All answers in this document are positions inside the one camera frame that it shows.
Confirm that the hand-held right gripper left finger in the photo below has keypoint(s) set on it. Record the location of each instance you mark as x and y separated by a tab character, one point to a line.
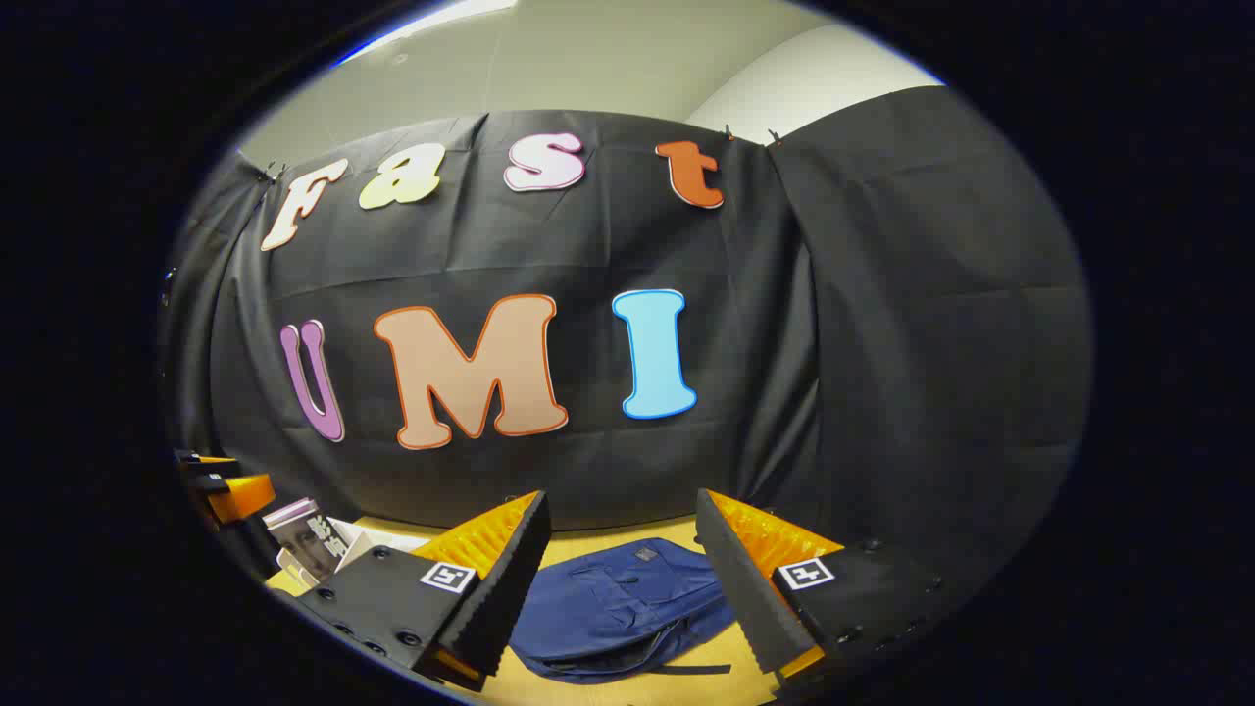
510	598

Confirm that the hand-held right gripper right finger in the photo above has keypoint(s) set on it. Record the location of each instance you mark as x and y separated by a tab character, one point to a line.
745	598

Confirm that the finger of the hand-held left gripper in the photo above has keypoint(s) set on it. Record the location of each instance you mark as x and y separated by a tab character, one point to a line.
240	498
206	459

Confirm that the dark cover book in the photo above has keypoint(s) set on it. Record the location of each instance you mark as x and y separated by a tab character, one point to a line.
314	549

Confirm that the blue schoolbag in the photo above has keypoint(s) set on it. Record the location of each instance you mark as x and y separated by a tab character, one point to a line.
608	608

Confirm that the white plastic bookshelf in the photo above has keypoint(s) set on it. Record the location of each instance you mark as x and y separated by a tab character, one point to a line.
358	539

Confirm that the black backdrop cloth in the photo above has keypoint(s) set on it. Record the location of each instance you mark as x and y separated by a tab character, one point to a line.
882	343

